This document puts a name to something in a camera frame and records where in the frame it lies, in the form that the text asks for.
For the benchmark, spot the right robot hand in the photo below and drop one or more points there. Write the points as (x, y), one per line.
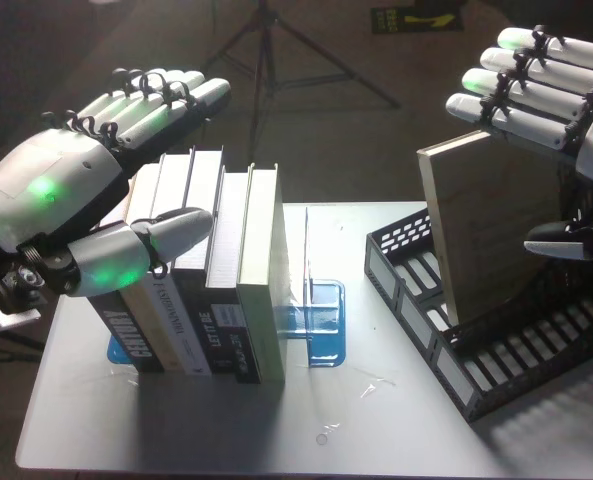
(541, 90)

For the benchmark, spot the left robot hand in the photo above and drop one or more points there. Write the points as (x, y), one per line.
(41, 190)

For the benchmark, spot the beige hardcover book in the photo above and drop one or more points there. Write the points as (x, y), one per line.
(476, 225)

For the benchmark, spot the black yellow floor sticker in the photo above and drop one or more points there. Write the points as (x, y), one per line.
(426, 20)

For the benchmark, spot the black stand leg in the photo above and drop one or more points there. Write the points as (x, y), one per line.
(16, 345)

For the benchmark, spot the white spine book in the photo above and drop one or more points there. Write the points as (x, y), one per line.
(181, 330)

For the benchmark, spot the black book Let It Be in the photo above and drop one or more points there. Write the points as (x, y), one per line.
(201, 310)

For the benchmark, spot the black mesh file organiser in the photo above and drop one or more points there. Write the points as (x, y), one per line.
(385, 274)

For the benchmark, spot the dark book with white label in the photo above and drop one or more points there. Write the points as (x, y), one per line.
(226, 345)

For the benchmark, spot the black tripod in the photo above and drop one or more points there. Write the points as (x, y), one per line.
(265, 75)

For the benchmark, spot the pale green book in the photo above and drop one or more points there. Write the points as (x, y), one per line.
(261, 320)

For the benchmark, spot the blue bookend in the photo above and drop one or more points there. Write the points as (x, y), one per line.
(326, 320)

